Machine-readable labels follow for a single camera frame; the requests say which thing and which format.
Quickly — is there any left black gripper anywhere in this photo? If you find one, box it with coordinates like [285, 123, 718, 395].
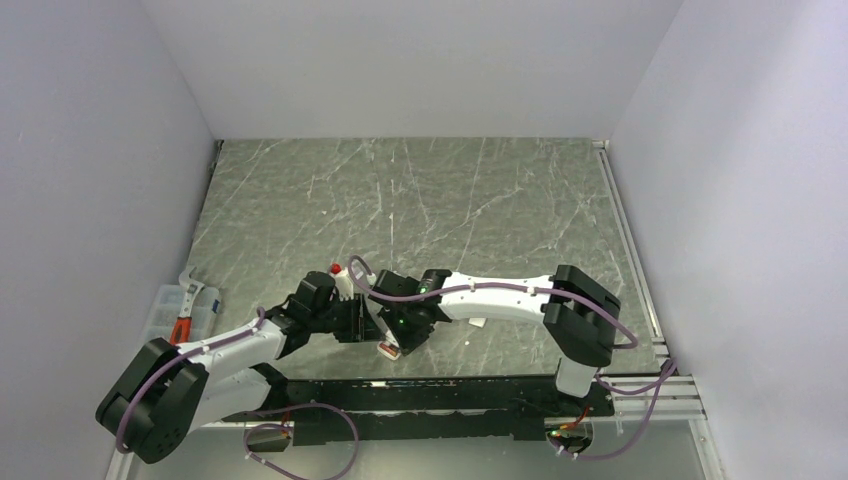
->
[309, 292, 385, 342]

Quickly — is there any red white remote control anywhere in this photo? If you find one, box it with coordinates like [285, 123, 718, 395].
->
[377, 340, 402, 361]

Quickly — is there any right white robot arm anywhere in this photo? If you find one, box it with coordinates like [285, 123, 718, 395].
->
[368, 265, 624, 415]

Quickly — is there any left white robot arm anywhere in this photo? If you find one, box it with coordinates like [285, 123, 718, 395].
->
[95, 271, 382, 464]

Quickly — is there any clear plastic screw box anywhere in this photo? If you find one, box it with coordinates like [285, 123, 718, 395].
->
[136, 285, 222, 350]

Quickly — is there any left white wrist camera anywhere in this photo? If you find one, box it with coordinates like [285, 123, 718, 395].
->
[328, 263, 356, 301]

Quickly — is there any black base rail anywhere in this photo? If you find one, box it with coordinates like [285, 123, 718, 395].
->
[261, 374, 614, 441]

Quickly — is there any orange handled adjustable wrench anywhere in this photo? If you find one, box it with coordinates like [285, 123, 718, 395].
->
[169, 265, 205, 345]

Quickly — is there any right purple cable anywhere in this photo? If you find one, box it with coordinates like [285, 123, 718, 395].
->
[347, 255, 678, 462]

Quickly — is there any aluminium frame rail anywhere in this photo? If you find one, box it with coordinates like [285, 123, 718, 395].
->
[592, 140, 707, 422]

